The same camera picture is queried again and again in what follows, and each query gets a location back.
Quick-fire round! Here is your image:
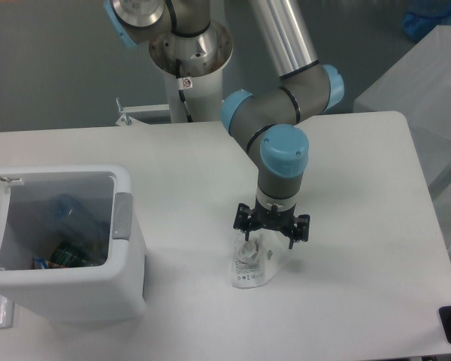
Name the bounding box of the yellow blue wrapper in bin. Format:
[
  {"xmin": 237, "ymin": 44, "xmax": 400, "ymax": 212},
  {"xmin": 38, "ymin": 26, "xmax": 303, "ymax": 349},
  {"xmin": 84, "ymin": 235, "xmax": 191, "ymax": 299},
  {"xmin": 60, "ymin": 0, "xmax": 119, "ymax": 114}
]
[{"xmin": 32, "ymin": 257, "xmax": 49, "ymax": 270}]

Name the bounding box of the blue bag top right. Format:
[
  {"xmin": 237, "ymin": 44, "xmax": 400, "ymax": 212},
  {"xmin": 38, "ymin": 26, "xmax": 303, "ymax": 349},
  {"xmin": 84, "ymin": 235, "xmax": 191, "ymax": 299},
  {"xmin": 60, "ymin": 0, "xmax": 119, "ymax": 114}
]
[{"xmin": 401, "ymin": 0, "xmax": 451, "ymax": 42}]

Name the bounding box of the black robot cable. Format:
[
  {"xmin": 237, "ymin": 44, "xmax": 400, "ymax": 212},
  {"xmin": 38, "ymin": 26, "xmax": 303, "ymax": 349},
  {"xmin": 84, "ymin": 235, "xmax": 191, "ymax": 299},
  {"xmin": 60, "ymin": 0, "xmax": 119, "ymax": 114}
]
[{"xmin": 174, "ymin": 59, "xmax": 194, "ymax": 123}]

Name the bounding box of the white plastic trash can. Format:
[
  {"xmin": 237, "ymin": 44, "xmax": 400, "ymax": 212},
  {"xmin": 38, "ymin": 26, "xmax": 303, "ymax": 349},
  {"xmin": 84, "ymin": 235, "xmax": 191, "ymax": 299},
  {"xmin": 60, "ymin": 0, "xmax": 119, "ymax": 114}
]
[{"xmin": 0, "ymin": 164, "xmax": 147, "ymax": 322}]

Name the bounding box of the green snack wrapper in bin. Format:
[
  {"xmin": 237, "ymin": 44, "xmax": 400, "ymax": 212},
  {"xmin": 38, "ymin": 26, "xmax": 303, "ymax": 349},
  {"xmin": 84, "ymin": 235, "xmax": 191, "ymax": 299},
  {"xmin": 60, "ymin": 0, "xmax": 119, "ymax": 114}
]
[{"xmin": 50, "ymin": 241, "xmax": 92, "ymax": 268}]

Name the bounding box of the white plastic wrapper package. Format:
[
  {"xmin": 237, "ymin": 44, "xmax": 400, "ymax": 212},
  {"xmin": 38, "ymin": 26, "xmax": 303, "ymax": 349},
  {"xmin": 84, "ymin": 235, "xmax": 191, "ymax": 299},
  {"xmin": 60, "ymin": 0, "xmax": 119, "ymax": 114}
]
[{"xmin": 230, "ymin": 229, "xmax": 288, "ymax": 289}]

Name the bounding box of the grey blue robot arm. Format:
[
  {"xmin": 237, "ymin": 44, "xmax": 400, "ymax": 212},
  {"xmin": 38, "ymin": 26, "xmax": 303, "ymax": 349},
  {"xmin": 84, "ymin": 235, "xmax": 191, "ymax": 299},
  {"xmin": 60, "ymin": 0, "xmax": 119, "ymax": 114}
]
[{"xmin": 104, "ymin": 1, "xmax": 344, "ymax": 244}]

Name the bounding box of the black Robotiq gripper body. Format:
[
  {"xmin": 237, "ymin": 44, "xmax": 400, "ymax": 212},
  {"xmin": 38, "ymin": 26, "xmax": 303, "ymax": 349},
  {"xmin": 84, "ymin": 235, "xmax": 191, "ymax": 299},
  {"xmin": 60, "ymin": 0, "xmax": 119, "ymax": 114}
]
[{"xmin": 252, "ymin": 202, "xmax": 295, "ymax": 232}]

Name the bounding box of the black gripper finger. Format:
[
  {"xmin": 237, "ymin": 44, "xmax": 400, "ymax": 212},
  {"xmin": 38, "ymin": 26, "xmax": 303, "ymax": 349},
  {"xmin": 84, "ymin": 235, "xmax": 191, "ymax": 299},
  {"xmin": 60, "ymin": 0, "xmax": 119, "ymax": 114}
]
[
  {"xmin": 281, "ymin": 214, "xmax": 310, "ymax": 250},
  {"xmin": 233, "ymin": 203, "xmax": 259, "ymax": 241}
]

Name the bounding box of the translucent white box right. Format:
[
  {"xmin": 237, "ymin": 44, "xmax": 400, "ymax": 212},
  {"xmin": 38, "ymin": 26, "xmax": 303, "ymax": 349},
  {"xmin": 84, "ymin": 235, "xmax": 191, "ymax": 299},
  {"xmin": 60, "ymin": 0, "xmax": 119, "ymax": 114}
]
[{"xmin": 353, "ymin": 26, "xmax": 451, "ymax": 260}]

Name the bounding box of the white pedestal base frame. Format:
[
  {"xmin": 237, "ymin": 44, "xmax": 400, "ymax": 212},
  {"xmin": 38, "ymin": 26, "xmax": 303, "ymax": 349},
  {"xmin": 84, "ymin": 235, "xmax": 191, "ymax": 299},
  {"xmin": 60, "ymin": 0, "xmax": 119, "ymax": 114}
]
[{"xmin": 115, "ymin": 98, "xmax": 171, "ymax": 126}]

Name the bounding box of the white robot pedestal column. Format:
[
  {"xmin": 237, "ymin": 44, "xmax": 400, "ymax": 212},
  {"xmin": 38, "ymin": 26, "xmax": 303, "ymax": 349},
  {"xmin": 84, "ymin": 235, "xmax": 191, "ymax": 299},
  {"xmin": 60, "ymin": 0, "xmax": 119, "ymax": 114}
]
[{"xmin": 149, "ymin": 20, "xmax": 233, "ymax": 123}]

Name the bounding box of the clear plastic water bottle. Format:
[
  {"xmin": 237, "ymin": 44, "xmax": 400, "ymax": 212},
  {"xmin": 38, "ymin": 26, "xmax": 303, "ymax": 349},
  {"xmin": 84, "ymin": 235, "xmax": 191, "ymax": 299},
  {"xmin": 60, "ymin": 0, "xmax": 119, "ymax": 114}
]
[{"xmin": 46, "ymin": 193, "xmax": 109, "ymax": 244}]

